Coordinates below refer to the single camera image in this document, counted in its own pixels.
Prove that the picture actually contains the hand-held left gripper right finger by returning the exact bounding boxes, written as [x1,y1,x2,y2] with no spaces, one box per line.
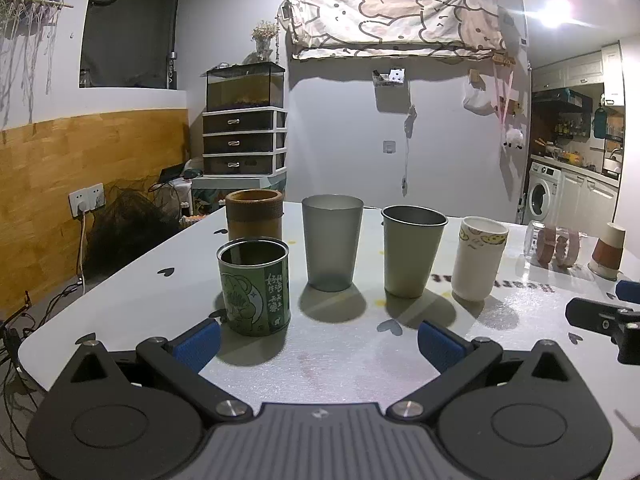
[386,320,587,420]

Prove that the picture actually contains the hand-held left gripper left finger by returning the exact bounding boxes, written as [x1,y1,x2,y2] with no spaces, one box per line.
[48,317,254,421]

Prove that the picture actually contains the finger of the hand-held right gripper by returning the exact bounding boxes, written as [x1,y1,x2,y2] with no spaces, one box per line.
[615,280,640,305]
[565,297,640,367]

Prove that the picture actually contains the brown and white paper cup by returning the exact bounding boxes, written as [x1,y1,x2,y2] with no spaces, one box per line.
[587,222,627,281]

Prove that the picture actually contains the clear glass cup pink print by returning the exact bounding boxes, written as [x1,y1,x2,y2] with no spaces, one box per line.
[522,220,582,269]

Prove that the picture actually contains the green printed tin cup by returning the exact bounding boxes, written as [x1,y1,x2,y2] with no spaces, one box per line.
[216,238,292,337]

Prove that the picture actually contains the white printed paper cup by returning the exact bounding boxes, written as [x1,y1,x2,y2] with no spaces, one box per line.
[451,216,510,303]

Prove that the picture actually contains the steel metal cup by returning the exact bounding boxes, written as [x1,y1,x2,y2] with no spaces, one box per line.
[381,205,449,299]

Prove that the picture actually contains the brown bamboo cup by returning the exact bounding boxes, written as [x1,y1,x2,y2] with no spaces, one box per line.
[225,189,286,250]

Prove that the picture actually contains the grey translucent plastic cup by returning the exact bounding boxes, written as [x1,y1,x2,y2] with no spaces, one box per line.
[301,194,364,292]

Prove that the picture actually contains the white washing machine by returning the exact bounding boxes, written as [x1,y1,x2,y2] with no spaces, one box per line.
[525,160,564,227]

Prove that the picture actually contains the dark mesh netting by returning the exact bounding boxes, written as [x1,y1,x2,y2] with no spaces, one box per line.
[85,187,182,277]

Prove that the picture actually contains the white plastic drawer unit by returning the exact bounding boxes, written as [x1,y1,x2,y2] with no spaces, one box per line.
[201,107,289,177]

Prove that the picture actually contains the white hanging bag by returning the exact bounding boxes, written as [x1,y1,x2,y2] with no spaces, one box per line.
[462,79,494,112]

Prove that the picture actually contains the glass fish tank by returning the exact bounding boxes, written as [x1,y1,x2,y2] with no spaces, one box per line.
[205,61,287,112]

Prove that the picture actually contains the ceiling light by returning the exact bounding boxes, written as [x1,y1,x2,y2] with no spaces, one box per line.
[539,0,574,29]

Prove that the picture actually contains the dried flowers in vase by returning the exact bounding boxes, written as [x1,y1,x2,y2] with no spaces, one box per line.
[250,20,281,63]

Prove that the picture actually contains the dark window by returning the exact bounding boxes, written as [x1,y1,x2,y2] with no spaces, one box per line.
[79,0,181,90]

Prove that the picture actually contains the printed cartoon blanket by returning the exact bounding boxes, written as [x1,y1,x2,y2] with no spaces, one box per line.
[277,0,507,62]

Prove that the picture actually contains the white power cable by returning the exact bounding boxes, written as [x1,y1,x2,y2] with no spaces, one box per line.
[74,212,90,295]

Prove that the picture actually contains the black floor cables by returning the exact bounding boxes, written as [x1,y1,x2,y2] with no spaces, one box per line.
[0,280,87,466]

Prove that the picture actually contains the white wall socket panel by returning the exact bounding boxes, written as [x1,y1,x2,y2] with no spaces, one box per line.
[67,182,106,219]

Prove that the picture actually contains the white hanging cable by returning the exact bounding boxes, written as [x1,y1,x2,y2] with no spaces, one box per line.
[400,105,419,197]

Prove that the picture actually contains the white kitchen wall cabinets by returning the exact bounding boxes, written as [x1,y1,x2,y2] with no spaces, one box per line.
[531,42,626,107]

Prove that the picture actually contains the white macrame wall hanging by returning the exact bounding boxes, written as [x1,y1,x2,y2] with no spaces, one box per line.
[0,0,74,113]

